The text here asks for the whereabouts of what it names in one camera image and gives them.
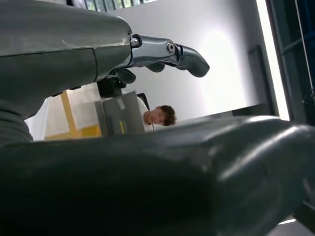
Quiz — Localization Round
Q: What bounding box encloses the person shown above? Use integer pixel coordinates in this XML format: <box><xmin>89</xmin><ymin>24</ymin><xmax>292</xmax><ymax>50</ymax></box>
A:
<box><xmin>136</xmin><ymin>96</ymin><xmax>177</xmax><ymax>132</ymax></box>

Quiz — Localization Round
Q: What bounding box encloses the grey laptop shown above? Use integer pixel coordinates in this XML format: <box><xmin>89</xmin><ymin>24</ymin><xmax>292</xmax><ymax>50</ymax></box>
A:
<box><xmin>94</xmin><ymin>91</ymin><xmax>146</xmax><ymax>137</ymax></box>

